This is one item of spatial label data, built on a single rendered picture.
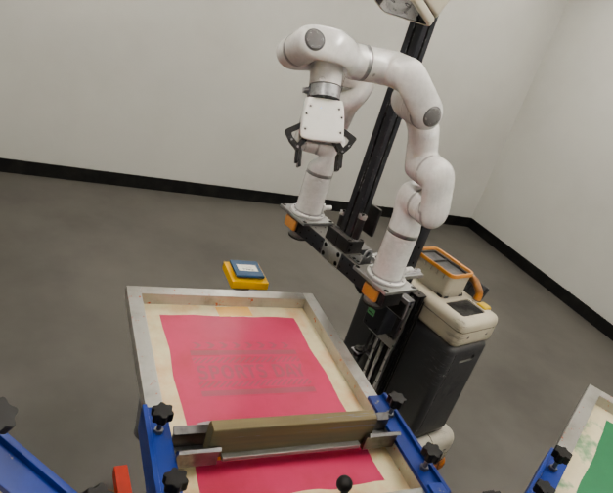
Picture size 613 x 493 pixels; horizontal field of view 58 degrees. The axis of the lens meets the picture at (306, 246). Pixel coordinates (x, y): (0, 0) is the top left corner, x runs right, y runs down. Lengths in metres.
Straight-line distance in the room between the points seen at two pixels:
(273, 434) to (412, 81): 0.85
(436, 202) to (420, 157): 0.13
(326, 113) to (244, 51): 3.40
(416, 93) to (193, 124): 3.49
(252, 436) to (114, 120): 3.72
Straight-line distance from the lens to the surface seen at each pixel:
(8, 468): 0.81
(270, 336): 1.60
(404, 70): 1.35
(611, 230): 5.30
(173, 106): 4.65
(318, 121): 1.29
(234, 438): 1.17
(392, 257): 1.65
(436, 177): 1.49
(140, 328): 1.46
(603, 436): 1.89
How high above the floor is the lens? 1.85
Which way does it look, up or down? 24 degrees down
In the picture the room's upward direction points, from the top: 17 degrees clockwise
